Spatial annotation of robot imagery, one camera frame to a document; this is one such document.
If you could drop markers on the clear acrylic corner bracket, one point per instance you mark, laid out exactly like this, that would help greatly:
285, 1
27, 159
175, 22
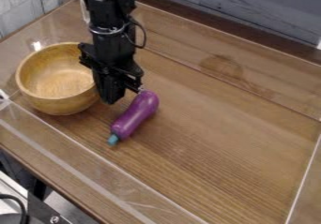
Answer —
84, 12

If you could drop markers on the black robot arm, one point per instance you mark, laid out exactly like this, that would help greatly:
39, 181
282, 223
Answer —
111, 16

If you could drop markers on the brown wooden bowl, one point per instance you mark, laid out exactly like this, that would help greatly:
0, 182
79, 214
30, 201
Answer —
55, 83

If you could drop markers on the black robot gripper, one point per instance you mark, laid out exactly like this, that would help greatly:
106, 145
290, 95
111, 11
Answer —
108, 57

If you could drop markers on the purple toy eggplant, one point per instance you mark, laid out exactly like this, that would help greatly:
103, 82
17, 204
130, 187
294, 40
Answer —
141, 109

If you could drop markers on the black metal table bracket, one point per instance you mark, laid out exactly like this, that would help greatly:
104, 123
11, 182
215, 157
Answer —
42, 214

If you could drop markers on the clear acrylic tray wall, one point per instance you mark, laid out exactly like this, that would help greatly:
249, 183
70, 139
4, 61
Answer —
221, 155

